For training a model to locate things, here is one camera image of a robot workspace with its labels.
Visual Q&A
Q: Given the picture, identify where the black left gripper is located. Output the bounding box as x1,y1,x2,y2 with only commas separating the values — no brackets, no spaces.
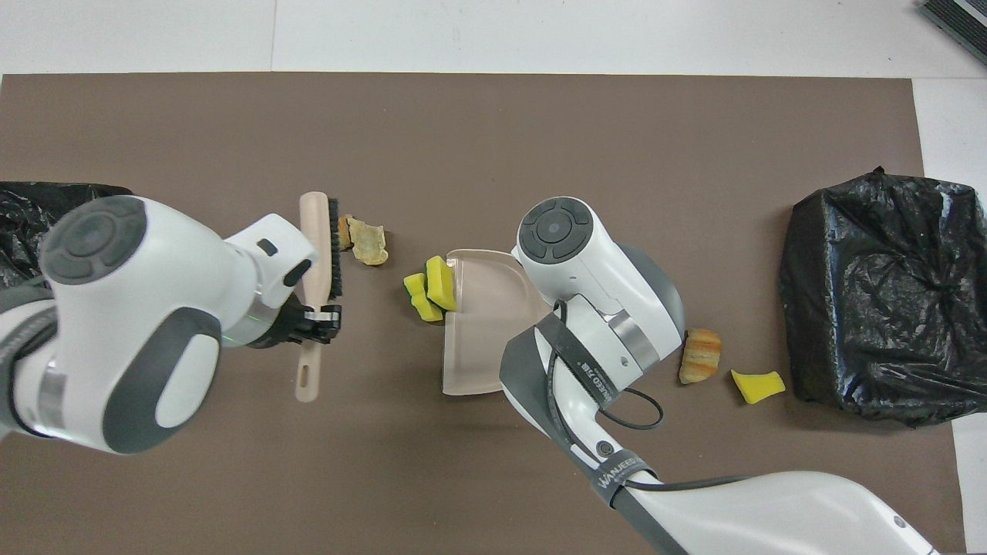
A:
253,297,343,350

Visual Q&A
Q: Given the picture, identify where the beige brush with black bristles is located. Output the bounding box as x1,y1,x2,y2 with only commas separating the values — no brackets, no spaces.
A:
295,191,344,403

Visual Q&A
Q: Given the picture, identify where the beige plastic dustpan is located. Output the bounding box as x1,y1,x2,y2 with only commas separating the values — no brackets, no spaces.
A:
441,248,553,398

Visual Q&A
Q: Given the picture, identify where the black bag lined bin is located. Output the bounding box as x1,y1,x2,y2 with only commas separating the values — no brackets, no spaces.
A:
0,181,133,290
779,166,987,427

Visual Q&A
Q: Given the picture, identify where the pale crumpled pastry piece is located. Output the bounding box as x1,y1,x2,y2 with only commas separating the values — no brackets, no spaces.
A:
345,217,390,267

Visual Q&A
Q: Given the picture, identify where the yellow and green sponge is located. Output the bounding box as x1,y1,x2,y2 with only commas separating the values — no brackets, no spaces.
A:
425,255,462,313

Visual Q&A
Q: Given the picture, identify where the brown table mat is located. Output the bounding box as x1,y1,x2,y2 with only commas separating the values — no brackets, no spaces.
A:
0,72,968,555

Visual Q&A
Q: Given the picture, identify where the small yellow sponge piece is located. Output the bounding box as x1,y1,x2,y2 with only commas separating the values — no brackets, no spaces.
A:
730,369,787,405

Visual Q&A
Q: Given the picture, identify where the grey ribbed device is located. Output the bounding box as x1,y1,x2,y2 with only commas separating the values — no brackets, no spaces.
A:
920,0,987,66

